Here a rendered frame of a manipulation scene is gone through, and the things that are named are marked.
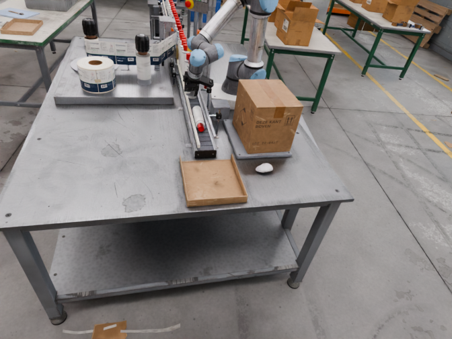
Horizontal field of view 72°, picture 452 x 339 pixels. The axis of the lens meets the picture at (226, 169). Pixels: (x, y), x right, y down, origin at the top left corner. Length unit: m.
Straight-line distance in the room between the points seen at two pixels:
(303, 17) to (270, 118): 2.17
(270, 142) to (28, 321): 1.59
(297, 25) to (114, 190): 2.71
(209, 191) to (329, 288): 1.19
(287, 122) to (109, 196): 0.88
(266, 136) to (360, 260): 1.30
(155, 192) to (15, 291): 1.16
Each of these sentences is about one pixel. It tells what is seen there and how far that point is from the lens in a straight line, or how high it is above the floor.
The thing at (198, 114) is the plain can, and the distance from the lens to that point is 1.71.
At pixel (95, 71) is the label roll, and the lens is 1.97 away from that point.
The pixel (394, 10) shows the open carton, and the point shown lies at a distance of 5.87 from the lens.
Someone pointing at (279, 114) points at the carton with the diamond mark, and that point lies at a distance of 1.51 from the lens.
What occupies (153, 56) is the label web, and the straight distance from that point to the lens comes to 2.29.
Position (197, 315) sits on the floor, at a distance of 1.97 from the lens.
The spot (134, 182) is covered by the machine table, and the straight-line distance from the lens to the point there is 1.42.
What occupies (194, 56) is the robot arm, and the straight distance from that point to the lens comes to 1.60.
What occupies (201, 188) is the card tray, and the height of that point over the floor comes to 0.83.
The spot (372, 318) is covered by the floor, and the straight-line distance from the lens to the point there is 2.27.
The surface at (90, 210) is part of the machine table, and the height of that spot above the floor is 0.83.
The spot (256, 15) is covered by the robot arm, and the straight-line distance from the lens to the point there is 1.80.
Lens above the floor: 1.78
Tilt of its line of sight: 39 degrees down
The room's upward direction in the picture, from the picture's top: 9 degrees clockwise
